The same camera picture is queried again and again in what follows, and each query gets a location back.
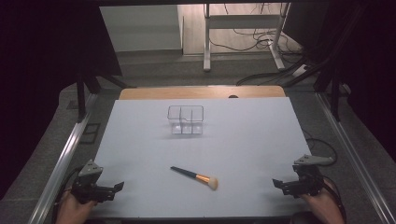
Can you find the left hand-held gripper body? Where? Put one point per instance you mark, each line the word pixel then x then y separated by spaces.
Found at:
pixel 90 188

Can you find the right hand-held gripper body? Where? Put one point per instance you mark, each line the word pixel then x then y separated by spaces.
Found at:
pixel 306 183

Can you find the clear plastic divided organizer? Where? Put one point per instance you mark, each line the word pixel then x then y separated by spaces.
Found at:
pixel 186 123

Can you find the person's left hand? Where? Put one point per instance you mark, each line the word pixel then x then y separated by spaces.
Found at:
pixel 71 211

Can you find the person's right hand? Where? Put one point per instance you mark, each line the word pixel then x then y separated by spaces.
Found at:
pixel 325 208

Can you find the white board table cover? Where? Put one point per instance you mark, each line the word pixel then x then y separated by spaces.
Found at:
pixel 236 149

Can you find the black metal stand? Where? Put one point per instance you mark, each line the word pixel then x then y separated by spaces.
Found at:
pixel 335 96
pixel 81 96

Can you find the black table grommet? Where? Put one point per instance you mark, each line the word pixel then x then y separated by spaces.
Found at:
pixel 233 96

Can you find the white power strip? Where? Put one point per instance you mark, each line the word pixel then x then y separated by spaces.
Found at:
pixel 299 71

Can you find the wooden table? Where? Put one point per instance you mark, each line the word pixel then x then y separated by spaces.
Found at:
pixel 186 92

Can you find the black curtain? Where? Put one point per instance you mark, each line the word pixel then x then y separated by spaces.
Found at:
pixel 367 62
pixel 40 77

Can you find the aluminium rail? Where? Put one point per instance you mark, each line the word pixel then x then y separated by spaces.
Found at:
pixel 62 165
pixel 355 155

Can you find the black floor outlet frame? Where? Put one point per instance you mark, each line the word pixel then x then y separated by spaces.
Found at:
pixel 90 133

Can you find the white wall panel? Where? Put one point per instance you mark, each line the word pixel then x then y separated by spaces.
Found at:
pixel 140 28

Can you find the white desk frame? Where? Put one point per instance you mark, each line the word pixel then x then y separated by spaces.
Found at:
pixel 243 21

